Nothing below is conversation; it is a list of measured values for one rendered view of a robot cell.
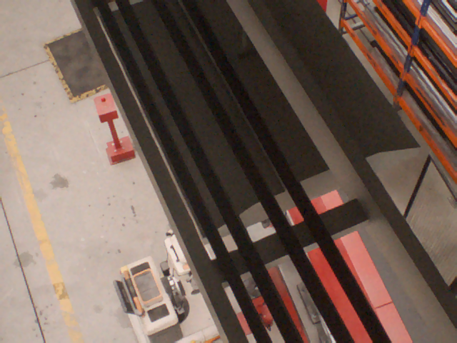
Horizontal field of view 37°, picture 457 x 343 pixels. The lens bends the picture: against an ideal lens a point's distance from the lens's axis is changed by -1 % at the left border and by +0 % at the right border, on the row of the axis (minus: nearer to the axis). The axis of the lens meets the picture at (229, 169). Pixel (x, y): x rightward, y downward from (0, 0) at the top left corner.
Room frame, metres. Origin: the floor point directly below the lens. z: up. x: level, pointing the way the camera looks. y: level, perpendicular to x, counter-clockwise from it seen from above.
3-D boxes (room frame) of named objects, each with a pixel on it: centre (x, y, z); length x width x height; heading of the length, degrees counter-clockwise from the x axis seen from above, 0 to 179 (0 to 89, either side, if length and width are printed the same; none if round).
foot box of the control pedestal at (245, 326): (1.76, -0.13, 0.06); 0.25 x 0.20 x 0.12; 106
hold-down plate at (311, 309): (1.57, -0.49, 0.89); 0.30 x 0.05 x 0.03; 16
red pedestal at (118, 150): (3.47, 1.02, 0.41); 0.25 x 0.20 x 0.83; 106
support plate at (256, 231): (2.12, -0.24, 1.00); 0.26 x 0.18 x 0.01; 106
